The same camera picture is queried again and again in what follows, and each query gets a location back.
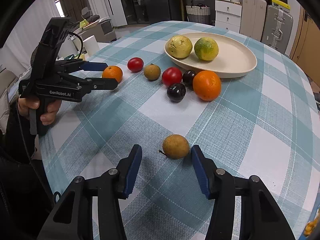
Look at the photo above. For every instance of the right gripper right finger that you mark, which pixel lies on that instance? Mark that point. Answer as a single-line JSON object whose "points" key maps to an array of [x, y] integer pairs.
{"points": [[261, 217]]}

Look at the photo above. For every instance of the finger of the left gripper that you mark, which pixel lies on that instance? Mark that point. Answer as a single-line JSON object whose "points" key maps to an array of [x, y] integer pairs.
{"points": [[71, 86], [74, 65]]}

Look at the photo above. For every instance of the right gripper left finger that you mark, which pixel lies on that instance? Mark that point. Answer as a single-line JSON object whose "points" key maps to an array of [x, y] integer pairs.
{"points": [[71, 217]]}

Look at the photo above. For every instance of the small orange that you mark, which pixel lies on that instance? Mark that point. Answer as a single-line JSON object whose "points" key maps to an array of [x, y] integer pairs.
{"points": [[113, 72]]}

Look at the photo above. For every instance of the red tomato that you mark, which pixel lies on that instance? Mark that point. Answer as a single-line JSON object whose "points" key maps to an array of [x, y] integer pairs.
{"points": [[171, 76], [135, 64]]}

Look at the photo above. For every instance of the brown longan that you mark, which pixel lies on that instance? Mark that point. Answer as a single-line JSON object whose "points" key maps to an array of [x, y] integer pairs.
{"points": [[175, 147], [152, 72]]}

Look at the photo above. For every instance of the dark plum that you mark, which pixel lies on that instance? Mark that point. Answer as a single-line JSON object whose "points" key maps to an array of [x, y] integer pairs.
{"points": [[176, 92], [188, 77]]}

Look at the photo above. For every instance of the yellow citrus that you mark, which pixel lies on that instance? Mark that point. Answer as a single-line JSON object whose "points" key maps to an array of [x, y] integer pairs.
{"points": [[179, 47]]}

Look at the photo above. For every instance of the large orange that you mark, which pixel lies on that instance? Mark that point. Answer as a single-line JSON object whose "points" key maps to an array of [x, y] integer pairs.
{"points": [[207, 85]]}

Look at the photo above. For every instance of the yellow-green citrus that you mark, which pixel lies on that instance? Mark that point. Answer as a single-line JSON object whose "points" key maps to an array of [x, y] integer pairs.
{"points": [[206, 49]]}

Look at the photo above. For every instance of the person's left hand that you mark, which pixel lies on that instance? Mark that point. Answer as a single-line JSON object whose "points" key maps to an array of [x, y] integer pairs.
{"points": [[26, 104]]}

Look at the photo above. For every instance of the white cylinder humidifier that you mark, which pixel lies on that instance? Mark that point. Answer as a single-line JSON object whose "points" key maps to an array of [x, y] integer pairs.
{"points": [[91, 45]]}

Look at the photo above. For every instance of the white wardrobe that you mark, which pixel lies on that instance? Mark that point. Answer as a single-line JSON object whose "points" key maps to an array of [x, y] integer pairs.
{"points": [[116, 12]]}

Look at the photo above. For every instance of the teal checkered tablecloth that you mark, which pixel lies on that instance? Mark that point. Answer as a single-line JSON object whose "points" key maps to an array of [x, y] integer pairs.
{"points": [[265, 123]]}

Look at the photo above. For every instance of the black refrigerator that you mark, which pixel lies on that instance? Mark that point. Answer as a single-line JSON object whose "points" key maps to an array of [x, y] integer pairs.
{"points": [[163, 10]]}

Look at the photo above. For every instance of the woven laundry basket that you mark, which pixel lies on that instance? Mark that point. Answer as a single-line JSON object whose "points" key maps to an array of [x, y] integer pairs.
{"points": [[199, 13]]}

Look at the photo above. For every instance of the cream round plate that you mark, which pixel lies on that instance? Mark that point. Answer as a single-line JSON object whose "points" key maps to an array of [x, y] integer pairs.
{"points": [[223, 55]]}

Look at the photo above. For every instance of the white drawer desk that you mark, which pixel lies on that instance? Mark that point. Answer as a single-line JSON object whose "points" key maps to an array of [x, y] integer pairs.
{"points": [[228, 14]]}

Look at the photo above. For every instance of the wooden door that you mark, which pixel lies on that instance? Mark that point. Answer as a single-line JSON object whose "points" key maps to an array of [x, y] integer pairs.
{"points": [[303, 51]]}

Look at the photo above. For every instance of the beige suitcase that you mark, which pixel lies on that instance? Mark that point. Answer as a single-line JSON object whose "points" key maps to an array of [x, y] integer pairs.
{"points": [[253, 18]]}

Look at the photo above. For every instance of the silver suitcase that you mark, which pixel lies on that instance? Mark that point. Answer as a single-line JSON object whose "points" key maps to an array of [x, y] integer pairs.
{"points": [[277, 28]]}

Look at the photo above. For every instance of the yellow black box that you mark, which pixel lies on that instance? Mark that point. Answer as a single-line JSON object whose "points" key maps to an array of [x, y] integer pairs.
{"points": [[282, 5]]}

